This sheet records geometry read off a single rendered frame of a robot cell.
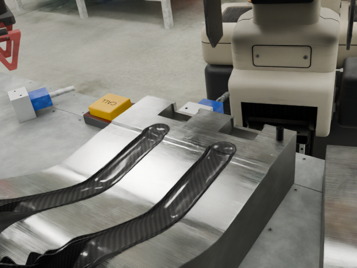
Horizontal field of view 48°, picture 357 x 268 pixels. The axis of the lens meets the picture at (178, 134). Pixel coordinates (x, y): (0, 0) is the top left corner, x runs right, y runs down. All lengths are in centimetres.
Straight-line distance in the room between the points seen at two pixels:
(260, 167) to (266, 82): 41
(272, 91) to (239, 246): 47
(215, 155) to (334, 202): 15
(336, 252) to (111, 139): 34
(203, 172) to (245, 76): 43
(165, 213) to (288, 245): 16
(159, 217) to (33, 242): 14
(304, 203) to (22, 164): 48
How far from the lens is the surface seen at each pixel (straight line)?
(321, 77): 89
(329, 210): 48
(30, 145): 81
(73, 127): 82
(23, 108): 88
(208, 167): 51
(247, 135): 59
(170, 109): 64
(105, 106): 78
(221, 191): 47
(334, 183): 53
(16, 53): 82
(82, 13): 447
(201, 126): 57
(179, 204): 47
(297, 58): 89
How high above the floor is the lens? 120
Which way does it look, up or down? 33 degrees down
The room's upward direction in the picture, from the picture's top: 8 degrees counter-clockwise
